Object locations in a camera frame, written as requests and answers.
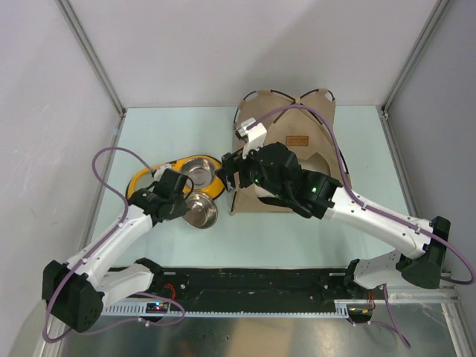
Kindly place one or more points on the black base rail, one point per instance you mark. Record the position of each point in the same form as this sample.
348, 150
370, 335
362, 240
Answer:
254, 290

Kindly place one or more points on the small circuit board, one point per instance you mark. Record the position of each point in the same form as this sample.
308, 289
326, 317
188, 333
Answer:
157, 307

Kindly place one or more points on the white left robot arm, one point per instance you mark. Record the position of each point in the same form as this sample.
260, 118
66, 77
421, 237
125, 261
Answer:
77, 291

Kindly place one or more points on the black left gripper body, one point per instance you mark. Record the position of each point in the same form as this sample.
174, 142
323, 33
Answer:
179, 207

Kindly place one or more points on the beige fabric pet tent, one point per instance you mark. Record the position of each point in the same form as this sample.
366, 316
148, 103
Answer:
245, 201

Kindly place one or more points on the steel pet bowl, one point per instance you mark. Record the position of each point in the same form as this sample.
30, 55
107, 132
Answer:
200, 170
202, 211

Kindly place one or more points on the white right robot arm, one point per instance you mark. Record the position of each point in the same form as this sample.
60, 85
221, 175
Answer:
277, 179

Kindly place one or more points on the right aluminium frame post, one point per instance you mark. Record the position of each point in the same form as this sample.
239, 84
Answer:
422, 41

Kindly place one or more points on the cream fluffy cushion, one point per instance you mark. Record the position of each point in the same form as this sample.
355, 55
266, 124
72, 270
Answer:
262, 193

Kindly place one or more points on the left aluminium frame post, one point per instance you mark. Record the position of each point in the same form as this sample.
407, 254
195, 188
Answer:
73, 21

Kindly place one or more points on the black tent pole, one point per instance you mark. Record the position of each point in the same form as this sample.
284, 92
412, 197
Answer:
261, 102
298, 129

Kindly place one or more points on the aluminium frame post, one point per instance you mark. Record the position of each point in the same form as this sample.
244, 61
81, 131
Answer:
73, 21
422, 41

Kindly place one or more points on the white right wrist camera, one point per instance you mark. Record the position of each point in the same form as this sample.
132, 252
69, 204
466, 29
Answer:
253, 134

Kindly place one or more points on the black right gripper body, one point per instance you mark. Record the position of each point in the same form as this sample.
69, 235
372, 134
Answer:
248, 170

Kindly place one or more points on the black tent pole back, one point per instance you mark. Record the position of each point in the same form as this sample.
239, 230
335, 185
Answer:
298, 129

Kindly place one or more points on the black tent pole front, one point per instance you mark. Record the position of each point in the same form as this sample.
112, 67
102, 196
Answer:
261, 102

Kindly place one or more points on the yellow double bowl holder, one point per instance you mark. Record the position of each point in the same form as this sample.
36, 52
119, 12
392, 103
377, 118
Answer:
144, 178

